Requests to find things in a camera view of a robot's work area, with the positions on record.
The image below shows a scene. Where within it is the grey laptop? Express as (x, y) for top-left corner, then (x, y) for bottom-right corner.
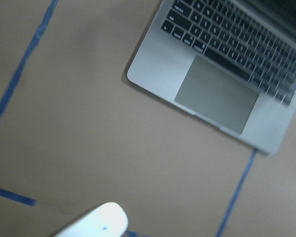
(126, 0), (296, 155)

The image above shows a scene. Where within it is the white computer mouse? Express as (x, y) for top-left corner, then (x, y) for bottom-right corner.
(55, 202), (128, 237)

